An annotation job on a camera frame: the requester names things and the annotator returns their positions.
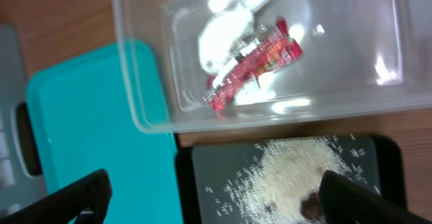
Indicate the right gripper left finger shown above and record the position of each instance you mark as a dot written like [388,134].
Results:
[84,201]

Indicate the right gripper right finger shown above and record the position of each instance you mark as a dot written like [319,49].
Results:
[343,202]

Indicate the brown food scrap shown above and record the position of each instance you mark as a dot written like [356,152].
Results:
[311,208]

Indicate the rice pile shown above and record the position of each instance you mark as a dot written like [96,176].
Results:
[265,182]

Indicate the red snack wrapper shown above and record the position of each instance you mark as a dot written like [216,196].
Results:
[233,50]

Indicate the black waste tray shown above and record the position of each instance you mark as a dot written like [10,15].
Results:
[321,179]

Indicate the grey dishwasher rack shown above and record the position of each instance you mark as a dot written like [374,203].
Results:
[22,181]

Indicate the teal serving tray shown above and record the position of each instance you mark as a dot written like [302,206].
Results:
[81,122]

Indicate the clear plastic bin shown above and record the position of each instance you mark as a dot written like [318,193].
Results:
[358,57]

